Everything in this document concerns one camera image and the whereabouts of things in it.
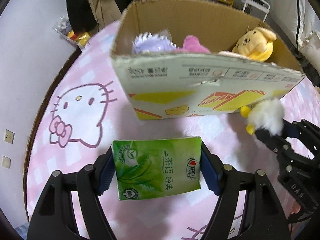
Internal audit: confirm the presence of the black white fluffy plush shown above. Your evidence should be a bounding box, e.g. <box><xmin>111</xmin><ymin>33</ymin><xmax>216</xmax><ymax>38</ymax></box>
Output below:
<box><xmin>240</xmin><ymin>98</ymin><xmax>285</xmax><ymax>136</ymax></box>

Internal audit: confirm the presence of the green tissue pack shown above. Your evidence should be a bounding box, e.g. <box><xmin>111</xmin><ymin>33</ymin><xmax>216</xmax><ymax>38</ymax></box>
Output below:
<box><xmin>112</xmin><ymin>137</ymin><xmax>202</xmax><ymax>200</ymax></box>

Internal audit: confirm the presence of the yellow dog plush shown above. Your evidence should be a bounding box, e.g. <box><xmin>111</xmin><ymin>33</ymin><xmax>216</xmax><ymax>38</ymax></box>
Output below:
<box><xmin>232</xmin><ymin>27</ymin><xmax>277</xmax><ymax>62</ymax></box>

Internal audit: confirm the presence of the pink swirl roll plush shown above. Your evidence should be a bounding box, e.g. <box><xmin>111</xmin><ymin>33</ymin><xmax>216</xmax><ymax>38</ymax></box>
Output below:
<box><xmin>218</xmin><ymin>51</ymin><xmax>251</xmax><ymax>60</ymax></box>

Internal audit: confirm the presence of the pink plush toy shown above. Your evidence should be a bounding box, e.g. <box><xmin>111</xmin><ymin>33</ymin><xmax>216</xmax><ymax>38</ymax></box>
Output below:
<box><xmin>175</xmin><ymin>35</ymin><xmax>210</xmax><ymax>54</ymax></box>

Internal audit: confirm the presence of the purple haired doll plush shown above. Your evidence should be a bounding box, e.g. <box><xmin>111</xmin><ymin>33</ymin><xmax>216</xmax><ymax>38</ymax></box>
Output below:
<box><xmin>131</xmin><ymin>29</ymin><xmax>176</xmax><ymax>54</ymax></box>

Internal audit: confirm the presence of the person right hand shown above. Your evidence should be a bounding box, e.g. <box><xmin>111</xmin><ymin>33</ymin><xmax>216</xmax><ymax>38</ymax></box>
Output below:
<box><xmin>290</xmin><ymin>201</ymin><xmax>301</xmax><ymax>214</ymax></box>

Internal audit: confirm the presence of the pink hello kitty bedsheet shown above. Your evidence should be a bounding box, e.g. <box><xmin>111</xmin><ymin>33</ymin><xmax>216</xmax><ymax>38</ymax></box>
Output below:
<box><xmin>26</xmin><ymin>21</ymin><xmax>320</xmax><ymax>240</ymax></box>

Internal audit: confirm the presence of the cream folded mattress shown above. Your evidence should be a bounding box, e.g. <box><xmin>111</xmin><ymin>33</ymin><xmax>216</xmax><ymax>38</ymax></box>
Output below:
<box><xmin>268</xmin><ymin>0</ymin><xmax>319</xmax><ymax>71</ymax></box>

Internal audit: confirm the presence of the cardboard box with yellow print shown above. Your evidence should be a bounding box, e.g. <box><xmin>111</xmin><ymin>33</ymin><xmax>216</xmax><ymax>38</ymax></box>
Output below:
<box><xmin>111</xmin><ymin>0</ymin><xmax>305</xmax><ymax>120</ymax></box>

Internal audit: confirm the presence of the white rolling cart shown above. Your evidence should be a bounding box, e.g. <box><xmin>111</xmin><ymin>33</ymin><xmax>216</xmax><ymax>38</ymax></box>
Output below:
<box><xmin>242</xmin><ymin>0</ymin><xmax>270</xmax><ymax>22</ymax></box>

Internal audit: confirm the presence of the plastic snack bag on floor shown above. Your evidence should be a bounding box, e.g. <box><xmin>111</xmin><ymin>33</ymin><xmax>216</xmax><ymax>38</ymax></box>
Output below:
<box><xmin>54</xmin><ymin>17</ymin><xmax>91</xmax><ymax>50</ymax></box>

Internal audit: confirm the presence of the wall socket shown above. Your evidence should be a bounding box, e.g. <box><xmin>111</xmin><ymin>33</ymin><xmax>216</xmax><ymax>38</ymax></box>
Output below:
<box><xmin>2</xmin><ymin>156</ymin><xmax>11</xmax><ymax>169</ymax></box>
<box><xmin>4</xmin><ymin>129</ymin><xmax>15</xmax><ymax>144</ymax></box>

